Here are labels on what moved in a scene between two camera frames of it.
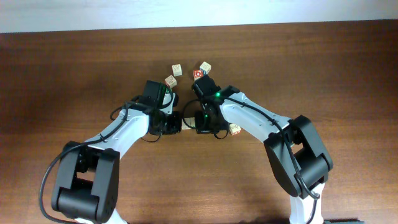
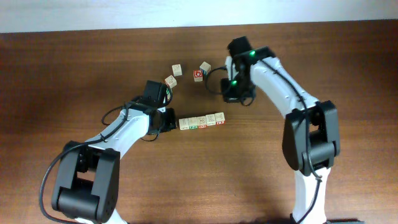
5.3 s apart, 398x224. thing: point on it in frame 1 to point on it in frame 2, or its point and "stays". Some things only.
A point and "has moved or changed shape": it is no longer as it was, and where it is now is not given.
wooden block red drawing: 171,81 stays
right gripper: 203,129 to 225,86
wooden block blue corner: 185,126 stays
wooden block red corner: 234,129 has moved or changed shape
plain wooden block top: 177,70 stays
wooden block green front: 191,122 stays
